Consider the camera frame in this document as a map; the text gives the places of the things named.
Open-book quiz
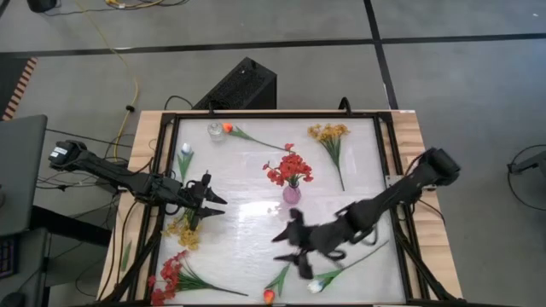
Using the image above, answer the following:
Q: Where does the grey equipment cart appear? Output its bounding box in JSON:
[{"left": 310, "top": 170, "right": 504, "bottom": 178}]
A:
[{"left": 0, "top": 113, "right": 49, "bottom": 238}]

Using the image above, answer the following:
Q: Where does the loose green leaf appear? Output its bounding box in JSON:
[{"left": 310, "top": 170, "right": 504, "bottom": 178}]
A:
[{"left": 120, "top": 240, "right": 133, "bottom": 273}]

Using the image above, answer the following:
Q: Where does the clear glass vase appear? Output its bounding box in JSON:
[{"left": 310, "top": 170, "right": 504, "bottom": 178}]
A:
[{"left": 206, "top": 121, "right": 226, "bottom": 142}]

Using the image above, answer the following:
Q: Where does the black round floor object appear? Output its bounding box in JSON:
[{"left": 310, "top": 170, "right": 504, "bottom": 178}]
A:
[{"left": 26, "top": 0, "right": 59, "bottom": 14}]

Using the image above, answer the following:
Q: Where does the long yellow floor cable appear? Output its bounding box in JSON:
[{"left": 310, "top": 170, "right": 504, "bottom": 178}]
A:
[{"left": 74, "top": 0, "right": 141, "bottom": 161}]

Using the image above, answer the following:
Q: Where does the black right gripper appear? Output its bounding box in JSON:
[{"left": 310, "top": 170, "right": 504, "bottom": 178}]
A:
[{"left": 271, "top": 207, "right": 349, "bottom": 281}]

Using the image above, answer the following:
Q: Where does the black mat with striped edge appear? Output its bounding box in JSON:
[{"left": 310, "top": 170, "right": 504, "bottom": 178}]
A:
[{"left": 0, "top": 56, "right": 39, "bottom": 122}]

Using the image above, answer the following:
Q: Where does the pink glass vase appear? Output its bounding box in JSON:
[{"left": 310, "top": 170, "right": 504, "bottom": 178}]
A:
[{"left": 282, "top": 182, "right": 303, "bottom": 205}]

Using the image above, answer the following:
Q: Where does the black metal table frame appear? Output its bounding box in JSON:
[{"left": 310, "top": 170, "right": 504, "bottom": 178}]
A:
[{"left": 100, "top": 108, "right": 464, "bottom": 307}]

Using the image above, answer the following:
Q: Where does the black stand with cable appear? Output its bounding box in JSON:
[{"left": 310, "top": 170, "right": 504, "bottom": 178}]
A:
[{"left": 506, "top": 143, "right": 546, "bottom": 213}]

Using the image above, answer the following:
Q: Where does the coiled yellow cable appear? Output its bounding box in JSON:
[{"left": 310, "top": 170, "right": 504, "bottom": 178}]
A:
[{"left": 104, "top": 0, "right": 166, "bottom": 10}]

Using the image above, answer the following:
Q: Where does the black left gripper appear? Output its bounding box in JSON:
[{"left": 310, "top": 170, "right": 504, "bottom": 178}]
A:
[{"left": 178, "top": 170, "right": 228, "bottom": 234}]

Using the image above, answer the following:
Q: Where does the red artificial flower bunch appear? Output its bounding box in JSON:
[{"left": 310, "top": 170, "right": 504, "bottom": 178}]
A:
[
  {"left": 262, "top": 142, "right": 315, "bottom": 188},
  {"left": 147, "top": 250, "right": 249, "bottom": 306}
]

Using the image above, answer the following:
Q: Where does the black computer tower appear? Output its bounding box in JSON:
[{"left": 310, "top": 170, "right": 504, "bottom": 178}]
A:
[{"left": 191, "top": 56, "right": 278, "bottom": 111}]

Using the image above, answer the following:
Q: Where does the white artificial tulip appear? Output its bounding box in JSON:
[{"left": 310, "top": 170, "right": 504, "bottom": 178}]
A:
[
  {"left": 305, "top": 240, "right": 390, "bottom": 294},
  {"left": 176, "top": 142, "right": 195, "bottom": 183}
]

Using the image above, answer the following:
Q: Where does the yellow artificial flower bunch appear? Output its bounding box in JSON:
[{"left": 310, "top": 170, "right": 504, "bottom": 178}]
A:
[
  {"left": 161, "top": 211, "right": 202, "bottom": 252},
  {"left": 306, "top": 122, "right": 351, "bottom": 192}
]

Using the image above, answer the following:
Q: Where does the orange artificial tulip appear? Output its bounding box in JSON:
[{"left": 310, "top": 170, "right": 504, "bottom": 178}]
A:
[
  {"left": 221, "top": 122, "right": 288, "bottom": 153},
  {"left": 262, "top": 263, "right": 292, "bottom": 306}
]

